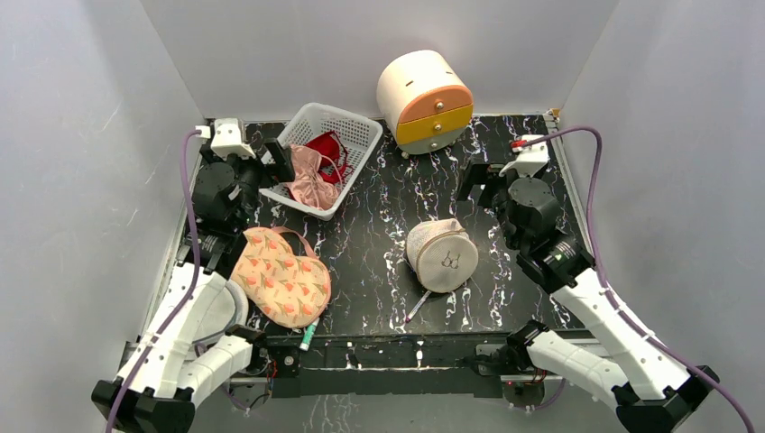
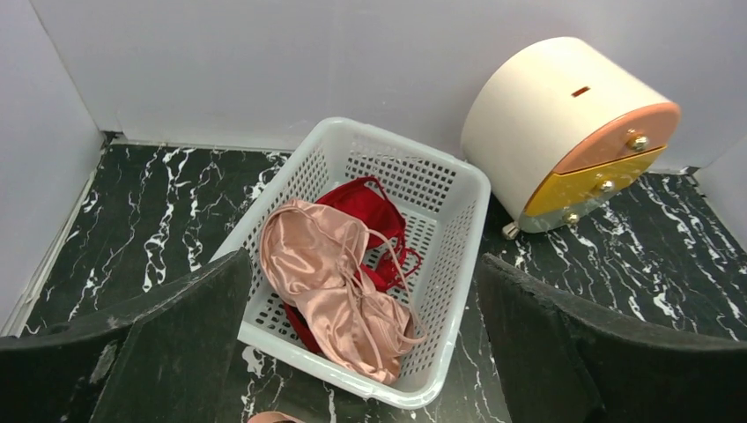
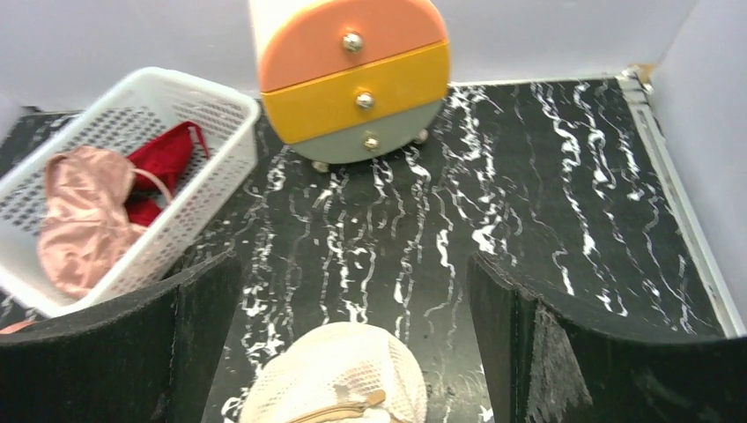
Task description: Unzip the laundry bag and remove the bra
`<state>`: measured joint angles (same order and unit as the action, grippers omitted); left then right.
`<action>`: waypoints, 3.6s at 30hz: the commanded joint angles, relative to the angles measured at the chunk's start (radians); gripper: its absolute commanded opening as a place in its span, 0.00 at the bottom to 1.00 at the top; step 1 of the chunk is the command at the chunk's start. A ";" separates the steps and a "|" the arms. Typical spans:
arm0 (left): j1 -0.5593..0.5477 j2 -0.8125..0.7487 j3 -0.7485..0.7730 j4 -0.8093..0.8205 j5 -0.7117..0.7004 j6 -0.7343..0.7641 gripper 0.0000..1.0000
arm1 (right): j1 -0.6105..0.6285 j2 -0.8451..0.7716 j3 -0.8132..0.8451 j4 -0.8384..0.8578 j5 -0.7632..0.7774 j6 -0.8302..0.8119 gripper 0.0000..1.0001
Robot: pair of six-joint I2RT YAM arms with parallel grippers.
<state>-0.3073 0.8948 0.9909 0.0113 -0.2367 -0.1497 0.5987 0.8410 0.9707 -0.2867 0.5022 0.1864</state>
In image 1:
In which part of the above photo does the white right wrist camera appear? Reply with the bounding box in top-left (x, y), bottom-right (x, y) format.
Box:
top-left (499, 134), bottom-right (549, 178)

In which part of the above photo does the red bra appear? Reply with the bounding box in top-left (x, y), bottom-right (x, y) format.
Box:
top-left (305, 131), bottom-right (350, 185)

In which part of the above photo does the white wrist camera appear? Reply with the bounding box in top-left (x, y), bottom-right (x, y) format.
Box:
top-left (210, 118), bottom-right (256, 160)
top-left (499, 134), bottom-right (549, 178)

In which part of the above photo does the white mesh laundry bag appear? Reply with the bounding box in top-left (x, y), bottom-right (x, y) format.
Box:
top-left (405, 218), bottom-right (479, 293)

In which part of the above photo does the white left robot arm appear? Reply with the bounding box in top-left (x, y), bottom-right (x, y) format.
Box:
top-left (91, 118), bottom-right (292, 432)

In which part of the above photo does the teal white marker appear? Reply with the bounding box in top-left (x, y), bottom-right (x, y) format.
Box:
top-left (299, 318), bottom-right (321, 352)

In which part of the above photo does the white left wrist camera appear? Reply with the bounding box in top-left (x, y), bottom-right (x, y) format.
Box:
top-left (210, 118), bottom-right (256, 160)

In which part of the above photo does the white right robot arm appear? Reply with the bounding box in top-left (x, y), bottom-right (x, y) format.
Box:
top-left (456, 160), bottom-right (719, 432)

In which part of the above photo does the pink pen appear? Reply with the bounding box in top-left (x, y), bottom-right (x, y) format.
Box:
top-left (405, 290), bottom-right (432, 323)

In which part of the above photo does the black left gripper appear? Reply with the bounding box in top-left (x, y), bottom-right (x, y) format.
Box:
top-left (203, 140), bottom-right (293, 231)

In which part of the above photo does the black table front rail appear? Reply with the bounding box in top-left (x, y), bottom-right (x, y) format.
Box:
top-left (119, 331), bottom-right (604, 401)

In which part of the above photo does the pink satin bra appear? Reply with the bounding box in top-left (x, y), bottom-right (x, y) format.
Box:
top-left (284, 145), bottom-right (339, 210)

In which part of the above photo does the peach floral bra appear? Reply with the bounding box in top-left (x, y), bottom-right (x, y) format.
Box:
top-left (230, 226), bottom-right (332, 328)

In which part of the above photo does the round white drawer cabinet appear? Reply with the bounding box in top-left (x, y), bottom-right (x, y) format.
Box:
top-left (376, 50), bottom-right (474, 158)

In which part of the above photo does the white plastic basket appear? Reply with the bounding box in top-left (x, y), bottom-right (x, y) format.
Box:
top-left (260, 103), bottom-right (383, 221)

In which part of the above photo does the white mesh bag lid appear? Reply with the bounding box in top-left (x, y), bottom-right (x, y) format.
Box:
top-left (193, 281), bottom-right (249, 345)

